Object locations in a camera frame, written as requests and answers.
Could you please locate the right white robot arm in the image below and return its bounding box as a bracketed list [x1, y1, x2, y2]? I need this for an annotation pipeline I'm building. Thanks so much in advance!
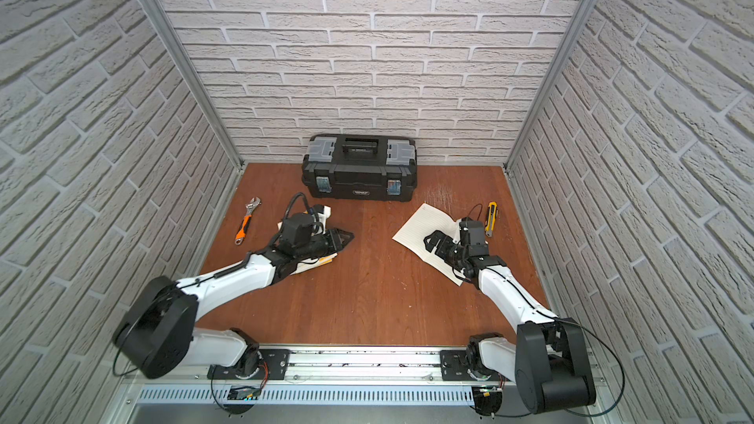
[423, 217, 597, 414]

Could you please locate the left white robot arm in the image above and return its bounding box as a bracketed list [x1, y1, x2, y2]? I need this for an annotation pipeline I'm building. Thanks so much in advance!
[112, 205, 355, 379]

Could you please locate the black plastic toolbox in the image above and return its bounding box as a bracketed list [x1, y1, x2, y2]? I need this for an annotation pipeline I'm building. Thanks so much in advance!
[302, 133, 418, 202]

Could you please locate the yellow utility knife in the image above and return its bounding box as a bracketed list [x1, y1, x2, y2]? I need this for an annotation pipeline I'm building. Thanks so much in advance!
[484, 201, 499, 238]

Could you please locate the orange handled adjustable wrench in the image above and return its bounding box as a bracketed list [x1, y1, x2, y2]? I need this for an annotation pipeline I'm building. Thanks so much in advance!
[235, 197, 261, 245]

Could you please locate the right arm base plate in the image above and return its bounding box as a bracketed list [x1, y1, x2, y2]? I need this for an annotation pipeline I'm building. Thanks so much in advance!
[439, 349, 511, 383]

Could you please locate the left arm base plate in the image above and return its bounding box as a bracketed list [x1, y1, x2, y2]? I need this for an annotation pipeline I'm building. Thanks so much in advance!
[207, 349, 292, 381]

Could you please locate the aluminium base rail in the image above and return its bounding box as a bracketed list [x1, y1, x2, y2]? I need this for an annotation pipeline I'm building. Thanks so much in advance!
[123, 344, 608, 408]

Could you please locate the left aluminium corner post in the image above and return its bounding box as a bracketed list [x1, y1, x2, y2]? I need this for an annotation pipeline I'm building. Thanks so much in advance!
[139, 0, 245, 173]

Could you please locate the aluminium corner post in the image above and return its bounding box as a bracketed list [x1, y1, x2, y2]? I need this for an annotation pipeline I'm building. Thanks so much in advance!
[139, 0, 245, 173]
[505, 0, 622, 171]

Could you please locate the right aluminium corner post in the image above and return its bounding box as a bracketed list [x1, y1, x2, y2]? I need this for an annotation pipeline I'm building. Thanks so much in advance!
[505, 0, 622, 171]

